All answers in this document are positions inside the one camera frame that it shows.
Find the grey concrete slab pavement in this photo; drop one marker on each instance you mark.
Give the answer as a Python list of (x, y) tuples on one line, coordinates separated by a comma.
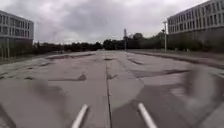
[(100, 73)]

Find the row of dark trees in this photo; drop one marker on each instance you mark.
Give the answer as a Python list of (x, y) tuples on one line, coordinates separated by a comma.
[(100, 45)]

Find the tall chimney tower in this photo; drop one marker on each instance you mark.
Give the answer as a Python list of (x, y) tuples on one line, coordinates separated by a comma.
[(125, 38)]

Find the pale lamp pole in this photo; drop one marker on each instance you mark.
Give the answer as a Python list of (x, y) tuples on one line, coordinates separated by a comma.
[(165, 35)]

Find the robot's own part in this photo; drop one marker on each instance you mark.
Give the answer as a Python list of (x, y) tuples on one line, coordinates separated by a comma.
[(80, 116), (146, 115)]

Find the grass strip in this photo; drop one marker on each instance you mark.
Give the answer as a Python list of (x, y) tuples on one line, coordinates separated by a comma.
[(20, 57), (186, 54)]

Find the large grey office building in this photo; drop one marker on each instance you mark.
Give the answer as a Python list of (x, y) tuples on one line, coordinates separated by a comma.
[(196, 26)]

